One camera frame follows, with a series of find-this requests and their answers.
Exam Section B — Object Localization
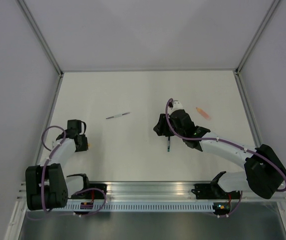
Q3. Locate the green gel pen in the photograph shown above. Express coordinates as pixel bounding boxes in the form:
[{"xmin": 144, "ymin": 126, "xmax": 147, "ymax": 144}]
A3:
[{"xmin": 167, "ymin": 136, "xmax": 171, "ymax": 152}]

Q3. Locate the orange highlighter pen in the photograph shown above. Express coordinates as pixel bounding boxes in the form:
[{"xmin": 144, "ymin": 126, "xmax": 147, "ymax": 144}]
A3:
[{"xmin": 196, "ymin": 107, "xmax": 211, "ymax": 121}]

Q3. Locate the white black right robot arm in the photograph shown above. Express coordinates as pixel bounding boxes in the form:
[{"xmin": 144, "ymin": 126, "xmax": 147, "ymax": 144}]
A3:
[{"xmin": 153, "ymin": 109, "xmax": 286, "ymax": 199}]

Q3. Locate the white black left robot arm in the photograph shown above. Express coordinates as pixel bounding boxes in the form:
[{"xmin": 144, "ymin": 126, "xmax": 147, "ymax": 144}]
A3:
[{"xmin": 25, "ymin": 119, "xmax": 88, "ymax": 213}]

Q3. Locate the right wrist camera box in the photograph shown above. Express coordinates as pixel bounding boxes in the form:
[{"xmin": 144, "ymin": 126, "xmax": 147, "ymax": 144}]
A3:
[{"xmin": 169, "ymin": 99, "xmax": 184, "ymax": 112}]

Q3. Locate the aluminium mounting rail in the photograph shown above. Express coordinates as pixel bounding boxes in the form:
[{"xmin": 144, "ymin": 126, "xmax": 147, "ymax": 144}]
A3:
[{"xmin": 16, "ymin": 180, "xmax": 286, "ymax": 202}]

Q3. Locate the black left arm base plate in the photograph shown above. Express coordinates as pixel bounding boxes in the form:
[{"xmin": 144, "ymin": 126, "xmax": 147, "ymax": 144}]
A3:
[{"xmin": 71, "ymin": 183, "xmax": 107, "ymax": 201}]

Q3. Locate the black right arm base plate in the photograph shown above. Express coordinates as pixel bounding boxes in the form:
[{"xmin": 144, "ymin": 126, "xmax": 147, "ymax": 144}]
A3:
[{"xmin": 191, "ymin": 183, "xmax": 240, "ymax": 200}]

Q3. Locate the white slotted cable duct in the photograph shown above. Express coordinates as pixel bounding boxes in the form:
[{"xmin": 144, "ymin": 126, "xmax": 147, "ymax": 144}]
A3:
[{"xmin": 57, "ymin": 201, "xmax": 214, "ymax": 213}]

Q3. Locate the left aluminium frame post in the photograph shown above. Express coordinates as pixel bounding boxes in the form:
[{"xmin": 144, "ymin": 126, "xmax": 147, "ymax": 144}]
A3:
[{"xmin": 16, "ymin": 0, "xmax": 64, "ymax": 77}]

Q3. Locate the aluminium frame post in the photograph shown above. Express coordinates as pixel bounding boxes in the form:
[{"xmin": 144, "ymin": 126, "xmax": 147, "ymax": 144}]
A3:
[
  {"xmin": 235, "ymin": 0, "xmax": 282, "ymax": 76},
  {"xmin": 16, "ymin": 0, "xmax": 64, "ymax": 77}
]

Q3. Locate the right aluminium frame post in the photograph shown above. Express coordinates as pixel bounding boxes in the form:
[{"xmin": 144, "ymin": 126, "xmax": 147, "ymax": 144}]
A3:
[{"xmin": 235, "ymin": 0, "xmax": 282, "ymax": 76}]

